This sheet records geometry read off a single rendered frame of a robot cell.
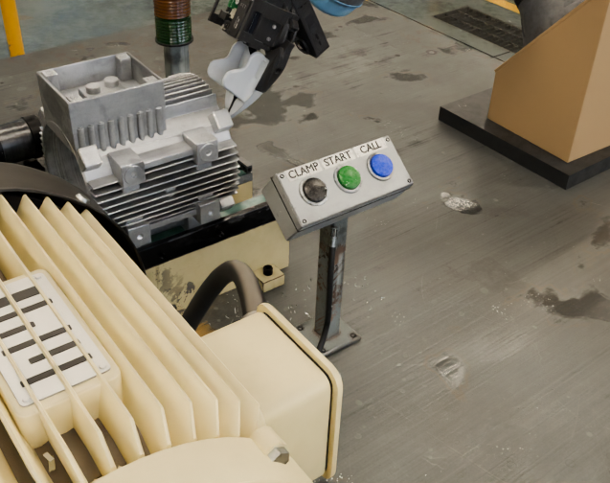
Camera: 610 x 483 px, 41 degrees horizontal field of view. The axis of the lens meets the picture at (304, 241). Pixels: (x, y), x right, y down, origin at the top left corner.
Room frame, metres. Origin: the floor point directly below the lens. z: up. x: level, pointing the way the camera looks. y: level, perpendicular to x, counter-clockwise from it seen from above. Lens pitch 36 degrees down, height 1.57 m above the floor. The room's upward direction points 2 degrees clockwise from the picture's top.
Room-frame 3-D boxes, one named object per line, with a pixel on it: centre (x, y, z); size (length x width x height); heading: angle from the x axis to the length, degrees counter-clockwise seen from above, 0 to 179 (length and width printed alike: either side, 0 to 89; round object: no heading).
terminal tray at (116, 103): (0.90, 0.25, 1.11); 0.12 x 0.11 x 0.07; 126
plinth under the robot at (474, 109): (1.47, -0.49, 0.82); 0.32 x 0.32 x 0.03; 39
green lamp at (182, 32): (1.29, 0.23, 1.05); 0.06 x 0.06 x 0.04
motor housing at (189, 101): (0.92, 0.22, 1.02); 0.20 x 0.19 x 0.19; 126
